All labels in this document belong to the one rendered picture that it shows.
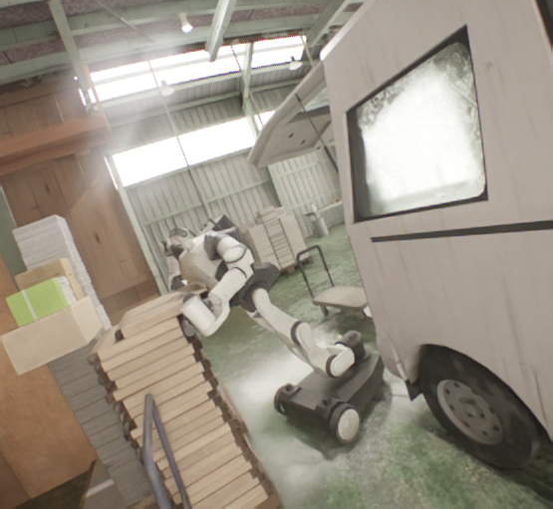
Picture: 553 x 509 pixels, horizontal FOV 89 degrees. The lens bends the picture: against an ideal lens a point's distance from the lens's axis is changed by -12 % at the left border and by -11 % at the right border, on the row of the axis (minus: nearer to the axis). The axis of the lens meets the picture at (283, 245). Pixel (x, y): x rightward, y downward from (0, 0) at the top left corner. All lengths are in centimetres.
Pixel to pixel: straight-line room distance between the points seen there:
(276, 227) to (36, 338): 537
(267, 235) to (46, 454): 500
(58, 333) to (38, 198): 129
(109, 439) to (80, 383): 35
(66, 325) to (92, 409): 51
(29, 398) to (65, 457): 53
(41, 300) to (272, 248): 524
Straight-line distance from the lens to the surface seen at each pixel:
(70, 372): 197
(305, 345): 185
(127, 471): 219
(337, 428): 186
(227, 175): 1091
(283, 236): 661
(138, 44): 285
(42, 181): 282
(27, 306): 182
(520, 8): 91
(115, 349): 139
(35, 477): 323
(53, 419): 299
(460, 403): 160
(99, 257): 266
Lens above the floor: 130
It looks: 6 degrees down
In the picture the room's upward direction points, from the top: 21 degrees counter-clockwise
